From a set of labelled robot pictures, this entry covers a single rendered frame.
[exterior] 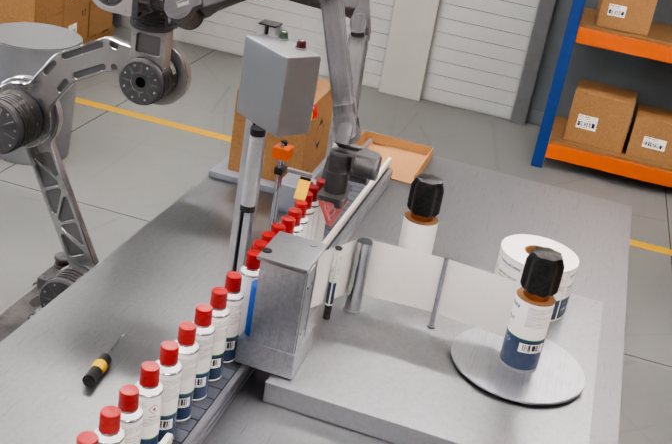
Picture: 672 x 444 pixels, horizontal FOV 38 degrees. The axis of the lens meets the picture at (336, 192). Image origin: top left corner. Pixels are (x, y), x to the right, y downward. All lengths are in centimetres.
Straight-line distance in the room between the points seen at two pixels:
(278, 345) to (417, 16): 495
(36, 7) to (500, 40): 301
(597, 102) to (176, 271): 403
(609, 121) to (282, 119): 416
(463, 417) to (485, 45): 495
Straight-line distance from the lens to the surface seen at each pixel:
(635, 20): 604
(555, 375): 232
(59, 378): 215
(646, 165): 621
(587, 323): 261
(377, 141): 360
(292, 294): 201
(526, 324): 223
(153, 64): 293
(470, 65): 691
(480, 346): 235
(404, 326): 237
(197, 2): 255
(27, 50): 491
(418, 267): 234
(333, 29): 247
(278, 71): 219
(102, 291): 245
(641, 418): 400
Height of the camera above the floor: 208
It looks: 23 degrees down
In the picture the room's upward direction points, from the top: 10 degrees clockwise
